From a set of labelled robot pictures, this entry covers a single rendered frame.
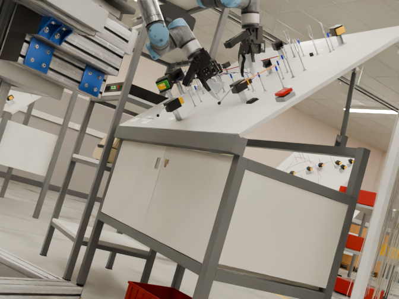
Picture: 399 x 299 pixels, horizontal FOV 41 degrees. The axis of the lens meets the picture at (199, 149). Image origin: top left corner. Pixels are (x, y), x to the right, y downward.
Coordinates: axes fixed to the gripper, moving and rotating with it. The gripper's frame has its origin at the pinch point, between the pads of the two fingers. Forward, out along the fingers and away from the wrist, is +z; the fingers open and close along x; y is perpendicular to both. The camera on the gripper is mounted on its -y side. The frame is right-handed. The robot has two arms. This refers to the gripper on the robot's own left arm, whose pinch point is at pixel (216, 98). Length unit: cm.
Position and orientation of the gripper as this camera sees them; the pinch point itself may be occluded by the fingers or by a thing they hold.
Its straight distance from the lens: 219.8
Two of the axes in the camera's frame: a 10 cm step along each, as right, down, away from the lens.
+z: 5.2, 8.5, -0.4
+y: 7.8, -4.9, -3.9
